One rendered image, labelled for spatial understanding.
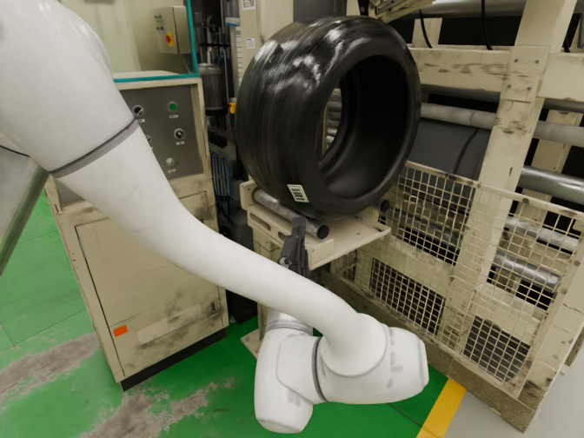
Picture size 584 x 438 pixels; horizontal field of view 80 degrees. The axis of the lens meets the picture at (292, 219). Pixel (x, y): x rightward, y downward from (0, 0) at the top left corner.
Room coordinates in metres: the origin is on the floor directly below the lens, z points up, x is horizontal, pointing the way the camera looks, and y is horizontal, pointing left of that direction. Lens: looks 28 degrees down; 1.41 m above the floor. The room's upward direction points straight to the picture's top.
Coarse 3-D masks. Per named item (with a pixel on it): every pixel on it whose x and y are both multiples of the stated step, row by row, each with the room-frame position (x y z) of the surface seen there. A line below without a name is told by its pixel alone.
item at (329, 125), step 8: (336, 96) 1.50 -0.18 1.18; (328, 104) 1.52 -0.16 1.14; (336, 104) 1.49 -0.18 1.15; (328, 112) 1.53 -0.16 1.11; (336, 112) 1.50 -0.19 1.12; (328, 120) 1.52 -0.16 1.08; (336, 120) 1.50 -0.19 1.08; (328, 128) 1.53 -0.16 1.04; (336, 128) 1.58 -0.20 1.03; (328, 136) 1.52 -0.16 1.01; (328, 144) 1.53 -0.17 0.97
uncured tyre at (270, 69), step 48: (288, 48) 0.92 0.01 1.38; (336, 48) 0.88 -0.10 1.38; (384, 48) 0.96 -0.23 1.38; (240, 96) 0.96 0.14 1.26; (288, 96) 0.83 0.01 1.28; (384, 96) 1.23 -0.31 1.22; (240, 144) 0.94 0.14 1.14; (288, 144) 0.81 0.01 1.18; (336, 144) 1.25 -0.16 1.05; (384, 144) 1.19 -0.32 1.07; (288, 192) 0.83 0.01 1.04; (336, 192) 1.12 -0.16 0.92; (384, 192) 1.02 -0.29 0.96
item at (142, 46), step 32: (64, 0) 1.12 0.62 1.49; (96, 0) 1.17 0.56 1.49; (128, 0) 1.23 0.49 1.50; (160, 0) 1.29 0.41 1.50; (96, 32) 1.16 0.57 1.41; (128, 32) 1.22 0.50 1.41; (160, 32) 1.28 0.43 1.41; (192, 32) 1.34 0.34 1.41; (128, 64) 1.20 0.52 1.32; (160, 64) 1.27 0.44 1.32; (192, 64) 1.34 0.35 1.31
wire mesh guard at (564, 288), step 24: (432, 168) 1.14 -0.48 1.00; (504, 192) 0.94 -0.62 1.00; (576, 216) 0.80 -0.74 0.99; (432, 240) 1.09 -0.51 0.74; (504, 240) 0.92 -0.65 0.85; (528, 240) 0.87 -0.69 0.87; (336, 264) 1.46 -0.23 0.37; (576, 264) 0.77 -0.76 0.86; (360, 288) 1.33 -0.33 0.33; (528, 288) 0.84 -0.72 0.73; (408, 312) 1.12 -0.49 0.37; (456, 312) 0.97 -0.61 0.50; (552, 312) 0.77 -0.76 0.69; (432, 336) 1.03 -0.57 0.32; (456, 336) 0.96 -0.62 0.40; (480, 336) 0.90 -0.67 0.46; (528, 360) 0.77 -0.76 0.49; (504, 384) 0.81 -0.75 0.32
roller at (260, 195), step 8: (256, 192) 1.12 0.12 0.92; (264, 192) 1.11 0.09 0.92; (256, 200) 1.11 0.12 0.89; (264, 200) 1.07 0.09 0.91; (272, 200) 1.05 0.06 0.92; (272, 208) 1.03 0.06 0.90; (280, 208) 1.01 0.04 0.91; (288, 208) 0.99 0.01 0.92; (288, 216) 0.97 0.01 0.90; (296, 216) 0.94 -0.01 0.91; (312, 224) 0.89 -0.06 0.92; (320, 224) 0.88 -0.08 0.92; (312, 232) 0.88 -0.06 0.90; (320, 232) 0.86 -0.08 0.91; (328, 232) 0.88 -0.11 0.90
